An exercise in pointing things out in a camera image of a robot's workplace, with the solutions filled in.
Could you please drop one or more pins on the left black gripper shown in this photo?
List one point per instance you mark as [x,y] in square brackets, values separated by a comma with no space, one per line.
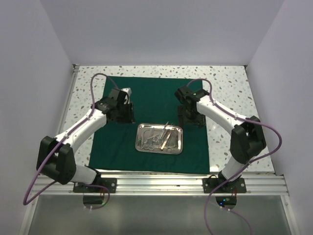
[129,118]

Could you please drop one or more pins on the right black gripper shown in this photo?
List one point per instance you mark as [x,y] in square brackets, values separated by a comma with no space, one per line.
[200,120]

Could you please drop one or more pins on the dark green surgical cloth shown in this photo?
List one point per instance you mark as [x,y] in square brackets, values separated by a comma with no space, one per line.
[154,100]

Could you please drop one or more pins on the steel instrument tray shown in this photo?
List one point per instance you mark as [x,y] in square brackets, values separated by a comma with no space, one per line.
[174,145]

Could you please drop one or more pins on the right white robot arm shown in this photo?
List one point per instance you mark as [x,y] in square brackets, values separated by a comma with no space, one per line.
[247,138]

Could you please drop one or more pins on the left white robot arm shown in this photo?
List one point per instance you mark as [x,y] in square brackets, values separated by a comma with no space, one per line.
[56,158]

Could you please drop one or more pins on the steel surgical scissors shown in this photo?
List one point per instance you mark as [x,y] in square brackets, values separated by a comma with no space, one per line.
[148,144]

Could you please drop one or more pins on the steel forceps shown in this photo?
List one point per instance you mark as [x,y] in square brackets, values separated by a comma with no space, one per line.
[158,140]

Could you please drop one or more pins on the steel tweezers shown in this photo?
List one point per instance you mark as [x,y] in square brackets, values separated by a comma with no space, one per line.
[165,140]

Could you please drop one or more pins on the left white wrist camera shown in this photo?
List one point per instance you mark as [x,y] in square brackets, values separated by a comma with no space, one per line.
[128,91]

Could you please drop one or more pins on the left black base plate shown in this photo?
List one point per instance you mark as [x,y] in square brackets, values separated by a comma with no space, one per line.
[107,185]

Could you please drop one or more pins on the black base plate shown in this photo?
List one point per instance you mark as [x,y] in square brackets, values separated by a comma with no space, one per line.
[215,185]
[107,185]

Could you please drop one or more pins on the aluminium mounting rail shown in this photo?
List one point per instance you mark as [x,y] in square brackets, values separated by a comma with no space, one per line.
[151,183]

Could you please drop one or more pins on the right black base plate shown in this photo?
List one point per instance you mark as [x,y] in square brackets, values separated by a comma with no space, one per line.
[215,185]

